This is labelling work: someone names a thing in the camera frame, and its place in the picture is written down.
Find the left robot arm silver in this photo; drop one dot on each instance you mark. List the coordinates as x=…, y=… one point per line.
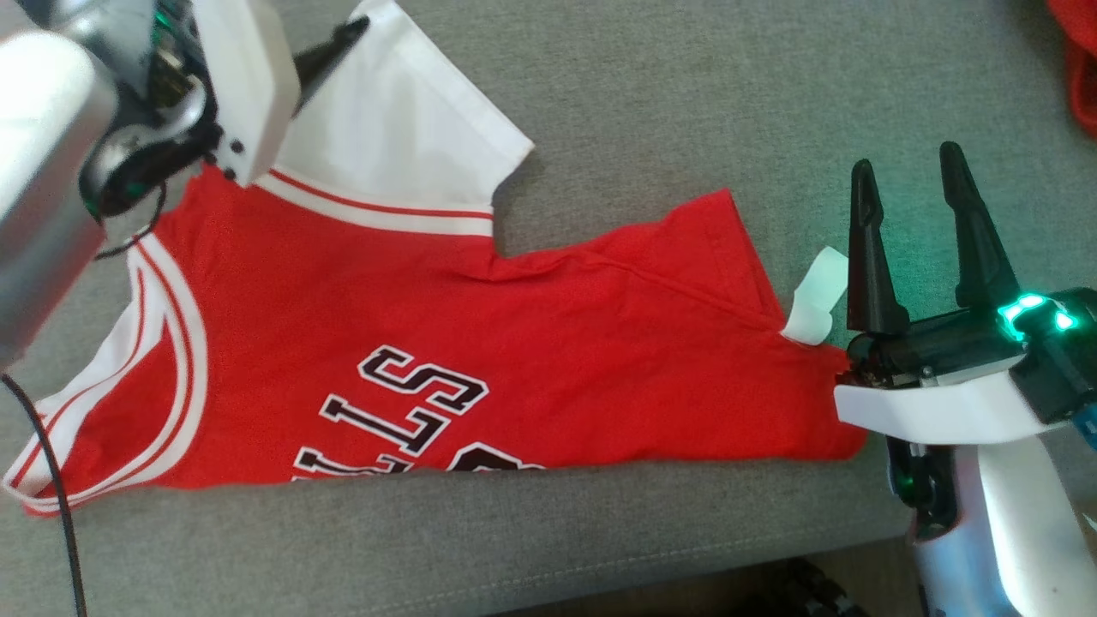
x=43, y=171

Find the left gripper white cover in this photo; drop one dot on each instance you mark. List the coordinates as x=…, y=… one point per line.
x=248, y=94

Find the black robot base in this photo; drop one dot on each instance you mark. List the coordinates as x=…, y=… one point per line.
x=806, y=593

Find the red shorts white stripes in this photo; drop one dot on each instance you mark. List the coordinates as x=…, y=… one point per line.
x=1082, y=60

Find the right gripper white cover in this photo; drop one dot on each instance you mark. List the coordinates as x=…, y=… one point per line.
x=943, y=407

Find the grey sofa seat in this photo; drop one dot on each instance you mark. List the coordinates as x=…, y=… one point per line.
x=686, y=103

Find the red basketball jersey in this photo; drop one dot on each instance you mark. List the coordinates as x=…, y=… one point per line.
x=428, y=308

